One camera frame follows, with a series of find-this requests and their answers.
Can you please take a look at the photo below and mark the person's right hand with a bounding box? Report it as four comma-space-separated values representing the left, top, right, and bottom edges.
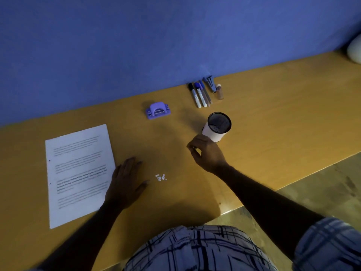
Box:
187, 134, 229, 175

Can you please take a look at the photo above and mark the person's left hand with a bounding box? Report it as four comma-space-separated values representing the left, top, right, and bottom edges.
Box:
104, 157, 150, 210

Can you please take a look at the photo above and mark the person's left forearm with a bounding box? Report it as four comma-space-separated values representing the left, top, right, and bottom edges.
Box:
34, 200, 126, 271

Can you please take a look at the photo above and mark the person's right forearm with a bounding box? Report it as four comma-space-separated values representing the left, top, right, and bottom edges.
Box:
213, 164, 325, 260

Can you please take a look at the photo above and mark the black and white pen cup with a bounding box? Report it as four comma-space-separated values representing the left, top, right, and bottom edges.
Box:
202, 112, 232, 143

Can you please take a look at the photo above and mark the white printed paper sheet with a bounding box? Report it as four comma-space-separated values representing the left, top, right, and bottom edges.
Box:
45, 124, 116, 229

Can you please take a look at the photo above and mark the purple hole punch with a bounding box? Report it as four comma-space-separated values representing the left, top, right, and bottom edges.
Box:
145, 102, 171, 120

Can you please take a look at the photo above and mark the black cap white marker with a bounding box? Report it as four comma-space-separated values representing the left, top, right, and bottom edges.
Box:
188, 82, 202, 109

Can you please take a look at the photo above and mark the blue cap white marker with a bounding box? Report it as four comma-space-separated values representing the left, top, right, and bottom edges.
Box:
194, 82, 208, 108

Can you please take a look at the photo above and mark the blue grey pen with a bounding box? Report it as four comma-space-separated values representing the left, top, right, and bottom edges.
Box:
199, 80, 212, 106

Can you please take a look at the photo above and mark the blue stapler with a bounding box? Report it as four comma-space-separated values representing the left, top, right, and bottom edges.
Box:
202, 75, 217, 93

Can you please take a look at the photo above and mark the plaid shirt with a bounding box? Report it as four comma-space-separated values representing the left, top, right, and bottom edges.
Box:
124, 217, 361, 271

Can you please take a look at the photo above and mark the white rounded object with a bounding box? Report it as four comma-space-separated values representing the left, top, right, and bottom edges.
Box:
347, 34, 361, 65

